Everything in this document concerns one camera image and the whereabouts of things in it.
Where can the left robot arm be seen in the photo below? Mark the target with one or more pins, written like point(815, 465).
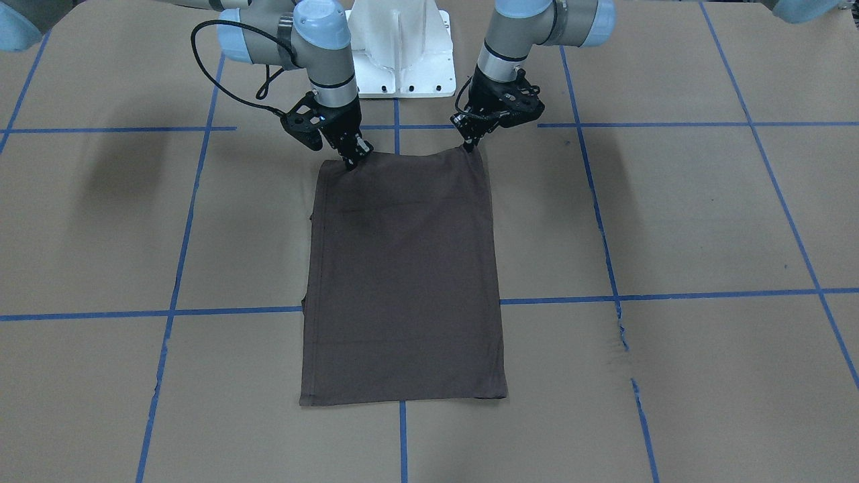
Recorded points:
point(669, 64)

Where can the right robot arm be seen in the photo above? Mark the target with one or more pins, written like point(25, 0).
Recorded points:
point(313, 36)

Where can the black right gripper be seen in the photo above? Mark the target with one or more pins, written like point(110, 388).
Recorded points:
point(343, 123)

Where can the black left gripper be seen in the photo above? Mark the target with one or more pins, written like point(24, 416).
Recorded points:
point(484, 96)

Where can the white camera pillar base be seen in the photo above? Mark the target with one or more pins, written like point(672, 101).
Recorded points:
point(401, 49)

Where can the brown t-shirt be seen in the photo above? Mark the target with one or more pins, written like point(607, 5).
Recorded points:
point(402, 301)

